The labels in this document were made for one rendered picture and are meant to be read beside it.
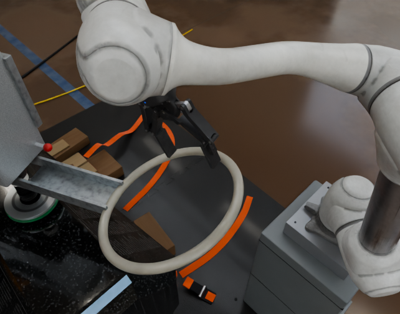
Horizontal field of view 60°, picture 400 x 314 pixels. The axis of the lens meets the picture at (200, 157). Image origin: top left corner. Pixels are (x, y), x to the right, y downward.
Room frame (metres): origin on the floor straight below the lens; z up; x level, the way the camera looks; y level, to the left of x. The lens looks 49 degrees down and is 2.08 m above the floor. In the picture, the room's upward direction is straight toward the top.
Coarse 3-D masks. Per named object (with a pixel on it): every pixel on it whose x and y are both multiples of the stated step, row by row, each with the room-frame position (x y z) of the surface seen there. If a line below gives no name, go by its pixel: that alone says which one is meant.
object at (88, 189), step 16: (32, 160) 0.87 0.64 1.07; (48, 160) 0.84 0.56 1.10; (32, 176) 0.80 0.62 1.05; (48, 176) 0.80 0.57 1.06; (64, 176) 0.80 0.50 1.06; (80, 176) 0.79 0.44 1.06; (96, 176) 0.77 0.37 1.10; (48, 192) 0.71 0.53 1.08; (64, 192) 0.70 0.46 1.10; (80, 192) 0.73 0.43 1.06; (96, 192) 0.73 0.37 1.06; (112, 192) 0.72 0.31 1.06; (96, 208) 0.64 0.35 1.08
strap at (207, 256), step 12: (168, 132) 2.08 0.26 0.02; (96, 144) 1.76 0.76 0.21; (108, 144) 1.85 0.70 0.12; (156, 180) 1.58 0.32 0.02; (144, 192) 1.47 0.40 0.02; (132, 204) 1.36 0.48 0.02; (240, 216) 1.26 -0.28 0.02; (228, 240) 1.08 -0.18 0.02; (216, 252) 1.00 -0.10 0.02; (192, 264) 0.92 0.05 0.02
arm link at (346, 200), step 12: (348, 180) 0.71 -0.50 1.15; (360, 180) 0.71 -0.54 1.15; (336, 192) 0.68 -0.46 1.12; (348, 192) 0.67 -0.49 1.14; (360, 192) 0.66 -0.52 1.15; (372, 192) 0.66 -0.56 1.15; (324, 204) 0.70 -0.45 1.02; (336, 204) 0.65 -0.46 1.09; (348, 204) 0.63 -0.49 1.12; (360, 204) 0.62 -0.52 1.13; (324, 216) 0.67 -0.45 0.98; (336, 216) 0.62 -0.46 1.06; (348, 216) 0.61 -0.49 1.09; (360, 216) 0.60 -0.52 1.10; (336, 228) 0.59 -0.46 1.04
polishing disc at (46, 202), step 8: (16, 192) 0.87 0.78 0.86; (8, 200) 0.83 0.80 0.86; (16, 200) 0.83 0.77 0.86; (40, 200) 0.83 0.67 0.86; (48, 200) 0.83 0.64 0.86; (8, 208) 0.79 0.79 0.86; (16, 208) 0.79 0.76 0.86; (24, 208) 0.79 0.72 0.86; (32, 208) 0.79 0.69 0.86; (40, 208) 0.79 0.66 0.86; (48, 208) 0.79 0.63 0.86; (16, 216) 0.75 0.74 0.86; (24, 216) 0.75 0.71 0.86; (32, 216) 0.75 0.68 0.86
